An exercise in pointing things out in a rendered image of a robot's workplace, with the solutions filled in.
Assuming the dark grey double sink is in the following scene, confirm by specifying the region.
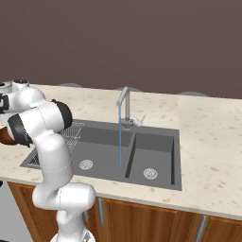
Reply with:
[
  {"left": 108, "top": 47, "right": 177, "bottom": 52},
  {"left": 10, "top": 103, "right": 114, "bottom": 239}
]
[{"left": 19, "top": 118, "right": 183, "bottom": 192}]

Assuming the round metal sink drain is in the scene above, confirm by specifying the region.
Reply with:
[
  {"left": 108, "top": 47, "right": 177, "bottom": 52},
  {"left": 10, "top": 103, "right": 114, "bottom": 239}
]
[
  {"left": 143, "top": 167, "right": 159, "bottom": 180},
  {"left": 78, "top": 159, "right": 95, "bottom": 170}
]

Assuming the brown bowl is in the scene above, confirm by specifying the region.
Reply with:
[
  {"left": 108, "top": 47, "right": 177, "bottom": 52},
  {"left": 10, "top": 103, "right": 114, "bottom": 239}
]
[{"left": 0, "top": 125, "right": 21, "bottom": 147}]

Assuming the grey metal tap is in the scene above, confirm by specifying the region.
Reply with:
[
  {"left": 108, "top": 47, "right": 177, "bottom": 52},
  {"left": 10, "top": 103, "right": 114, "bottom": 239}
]
[{"left": 115, "top": 86, "right": 147, "bottom": 130}]

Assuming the blue water stream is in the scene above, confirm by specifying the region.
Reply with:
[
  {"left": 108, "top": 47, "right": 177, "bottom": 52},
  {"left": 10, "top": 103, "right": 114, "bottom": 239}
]
[{"left": 118, "top": 104, "right": 124, "bottom": 167}]

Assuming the wooden cupboard door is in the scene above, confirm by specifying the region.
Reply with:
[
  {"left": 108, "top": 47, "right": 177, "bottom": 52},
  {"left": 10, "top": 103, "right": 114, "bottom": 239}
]
[
  {"left": 7, "top": 181, "right": 99, "bottom": 242},
  {"left": 103, "top": 198, "right": 197, "bottom": 242},
  {"left": 201, "top": 215, "right": 242, "bottom": 242}
]

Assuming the grey wire rack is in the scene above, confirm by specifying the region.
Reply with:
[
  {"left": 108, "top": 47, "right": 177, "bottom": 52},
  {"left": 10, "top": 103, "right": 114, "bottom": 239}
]
[{"left": 27, "top": 121, "right": 86, "bottom": 167}]

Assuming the grey cupboard handle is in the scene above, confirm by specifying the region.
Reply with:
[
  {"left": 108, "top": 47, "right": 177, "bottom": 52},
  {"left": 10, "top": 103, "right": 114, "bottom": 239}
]
[
  {"left": 97, "top": 197, "right": 105, "bottom": 227},
  {"left": 194, "top": 215, "right": 208, "bottom": 242},
  {"left": 82, "top": 209, "right": 90, "bottom": 224}
]

